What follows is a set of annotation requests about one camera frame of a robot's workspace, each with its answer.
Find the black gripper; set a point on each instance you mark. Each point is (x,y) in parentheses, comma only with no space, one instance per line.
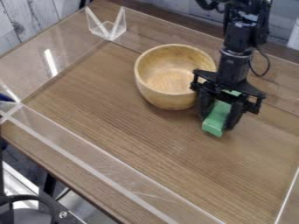
(246,96)

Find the green rectangular block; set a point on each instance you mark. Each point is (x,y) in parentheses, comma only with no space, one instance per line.
(214,123)

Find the brown wooden bowl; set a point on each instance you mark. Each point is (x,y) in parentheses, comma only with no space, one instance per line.
(163,74)

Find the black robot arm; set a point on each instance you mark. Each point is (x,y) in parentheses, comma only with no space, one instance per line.
(246,30)

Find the black table leg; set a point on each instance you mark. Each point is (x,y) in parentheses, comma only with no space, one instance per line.
(49,184)

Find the clear acrylic tray wall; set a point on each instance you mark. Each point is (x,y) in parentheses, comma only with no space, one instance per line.
(139,161)

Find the grey metal bracket with screw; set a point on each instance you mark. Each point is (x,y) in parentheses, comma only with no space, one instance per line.
(64,216)

